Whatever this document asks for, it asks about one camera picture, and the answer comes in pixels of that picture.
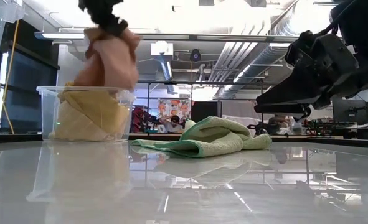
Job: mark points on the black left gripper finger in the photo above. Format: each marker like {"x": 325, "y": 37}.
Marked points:
{"x": 119, "y": 26}
{"x": 101, "y": 23}

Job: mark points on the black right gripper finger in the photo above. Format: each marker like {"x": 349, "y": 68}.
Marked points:
{"x": 283, "y": 109}
{"x": 289, "y": 91}

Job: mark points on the pink towel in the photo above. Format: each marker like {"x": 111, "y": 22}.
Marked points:
{"x": 115, "y": 62}

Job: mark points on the pale green teal-edged towel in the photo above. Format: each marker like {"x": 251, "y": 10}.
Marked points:
{"x": 208, "y": 127}

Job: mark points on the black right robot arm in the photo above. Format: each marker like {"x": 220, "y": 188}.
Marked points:
{"x": 367, "y": 46}

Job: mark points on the person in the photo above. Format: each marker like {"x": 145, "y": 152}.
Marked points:
{"x": 172, "y": 124}
{"x": 278, "y": 123}

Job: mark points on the wide dark background monitor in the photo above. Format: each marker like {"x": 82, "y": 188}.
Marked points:
{"x": 358, "y": 110}

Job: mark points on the white ceiling box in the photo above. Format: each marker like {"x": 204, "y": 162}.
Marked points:
{"x": 162, "y": 48}

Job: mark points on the black background monitor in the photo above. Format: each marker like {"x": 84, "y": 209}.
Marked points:
{"x": 205, "y": 110}

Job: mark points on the overhead rig crossbar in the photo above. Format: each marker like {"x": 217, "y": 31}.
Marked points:
{"x": 218, "y": 38}

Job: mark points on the red background object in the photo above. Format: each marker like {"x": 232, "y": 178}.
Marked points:
{"x": 140, "y": 119}

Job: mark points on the orange print poster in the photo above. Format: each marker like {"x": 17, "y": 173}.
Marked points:
{"x": 174, "y": 107}

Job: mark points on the dark glass partition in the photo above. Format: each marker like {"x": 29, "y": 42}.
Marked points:
{"x": 28, "y": 93}

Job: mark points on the black aluminium table frame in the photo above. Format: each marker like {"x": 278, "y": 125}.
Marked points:
{"x": 295, "y": 140}

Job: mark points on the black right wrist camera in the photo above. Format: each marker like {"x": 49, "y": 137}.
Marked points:
{"x": 300, "y": 49}

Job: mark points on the silver spiral ventilation duct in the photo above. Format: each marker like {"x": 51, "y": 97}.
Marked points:
{"x": 258, "y": 59}

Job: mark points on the round black ceiling camera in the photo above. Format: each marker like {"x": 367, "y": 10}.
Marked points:
{"x": 195, "y": 55}

